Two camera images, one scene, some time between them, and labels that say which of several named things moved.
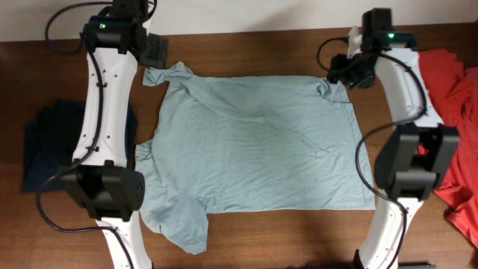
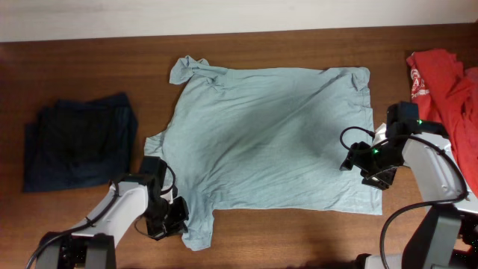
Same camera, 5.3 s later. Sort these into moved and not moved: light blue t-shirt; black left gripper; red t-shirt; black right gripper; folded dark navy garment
Moved: light blue t-shirt; black left gripper; black right gripper
Not moved: red t-shirt; folded dark navy garment
